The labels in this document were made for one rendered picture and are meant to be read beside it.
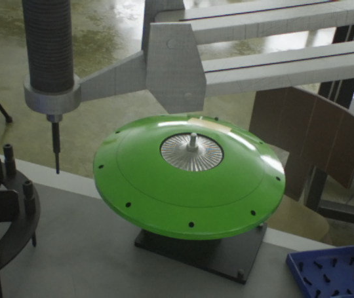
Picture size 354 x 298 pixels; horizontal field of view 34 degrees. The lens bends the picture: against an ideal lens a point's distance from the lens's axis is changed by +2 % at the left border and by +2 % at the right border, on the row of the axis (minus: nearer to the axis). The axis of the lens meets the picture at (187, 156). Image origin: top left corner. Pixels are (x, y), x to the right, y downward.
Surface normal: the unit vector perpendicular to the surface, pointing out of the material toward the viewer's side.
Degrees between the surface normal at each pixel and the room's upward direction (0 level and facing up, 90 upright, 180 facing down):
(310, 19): 90
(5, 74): 0
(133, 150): 14
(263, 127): 90
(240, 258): 0
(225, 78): 9
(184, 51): 90
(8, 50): 0
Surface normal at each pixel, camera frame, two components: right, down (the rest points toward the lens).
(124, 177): -0.23, -0.65
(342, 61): -0.06, -0.79
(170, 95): 0.14, 0.61
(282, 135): -0.57, 0.45
